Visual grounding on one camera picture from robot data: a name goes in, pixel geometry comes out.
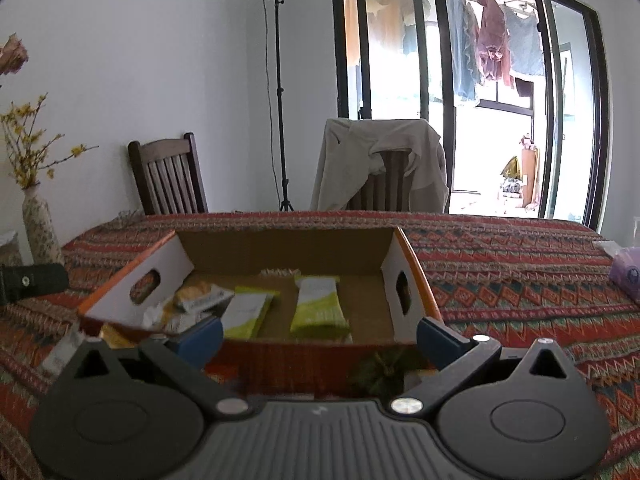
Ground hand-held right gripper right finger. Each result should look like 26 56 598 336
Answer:
389 316 576 415

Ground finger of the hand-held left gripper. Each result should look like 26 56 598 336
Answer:
0 264 69 306

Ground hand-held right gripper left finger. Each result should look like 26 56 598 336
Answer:
55 316 249 416

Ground yellow cracker packet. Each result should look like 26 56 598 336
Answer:
172 280 236 317

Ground green snack packet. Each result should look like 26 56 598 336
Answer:
220 286 281 342
289 275 351 339

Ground orange cardboard box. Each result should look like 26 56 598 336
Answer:
77 226 443 396

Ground floral ceramic vase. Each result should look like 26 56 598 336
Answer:
21 183 65 266

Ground yellow flower branches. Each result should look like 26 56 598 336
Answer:
0 92 99 191

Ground dark wooden chair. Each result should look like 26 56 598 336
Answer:
127 132 209 216

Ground jacket-draped wooden chair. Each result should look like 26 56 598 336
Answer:
347 150 416 212

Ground wooden balcony cabinet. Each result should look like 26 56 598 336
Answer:
520 135 539 206

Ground purple tissue pack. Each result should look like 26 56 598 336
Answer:
607 245 640 306

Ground pink artificial flowers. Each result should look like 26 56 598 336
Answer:
0 34 30 77

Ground studio light on stand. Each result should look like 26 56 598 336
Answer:
258 0 296 212

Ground blue denim hanging garment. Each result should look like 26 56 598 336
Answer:
445 0 481 103

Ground maroon hanging shirt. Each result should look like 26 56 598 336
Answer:
475 0 516 86

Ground light blue hanging shirt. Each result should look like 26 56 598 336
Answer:
505 7 545 76

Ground tan hanging garment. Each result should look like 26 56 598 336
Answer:
345 0 435 61

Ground black sliding door frame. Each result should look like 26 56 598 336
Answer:
331 0 613 233

